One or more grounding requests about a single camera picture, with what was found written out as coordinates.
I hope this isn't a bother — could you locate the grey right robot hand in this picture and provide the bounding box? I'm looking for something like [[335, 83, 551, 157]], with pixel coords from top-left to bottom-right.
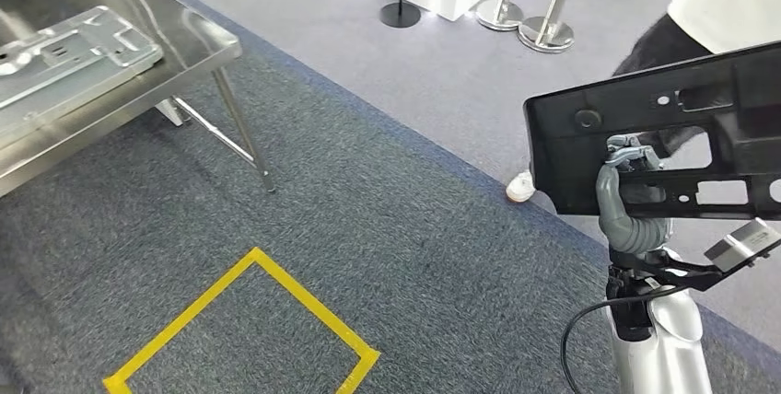
[[594, 133, 665, 248]]

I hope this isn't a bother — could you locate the black plastic panel part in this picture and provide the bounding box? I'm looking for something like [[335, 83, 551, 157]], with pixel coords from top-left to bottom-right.
[[522, 41, 781, 222]]

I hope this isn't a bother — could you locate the stainless steel workbench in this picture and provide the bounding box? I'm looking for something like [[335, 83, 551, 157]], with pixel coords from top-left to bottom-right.
[[0, 0, 277, 199]]

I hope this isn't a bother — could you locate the stamped sheet metal panel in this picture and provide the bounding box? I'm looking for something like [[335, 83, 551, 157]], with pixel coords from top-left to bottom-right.
[[0, 5, 165, 150]]

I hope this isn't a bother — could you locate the black camera cable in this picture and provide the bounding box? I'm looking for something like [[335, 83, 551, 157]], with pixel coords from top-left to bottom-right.
[[559, 284, 673, 394]]

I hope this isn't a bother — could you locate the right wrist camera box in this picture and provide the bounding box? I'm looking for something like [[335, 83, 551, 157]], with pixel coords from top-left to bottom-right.
[[703, 216, 781, 274]]

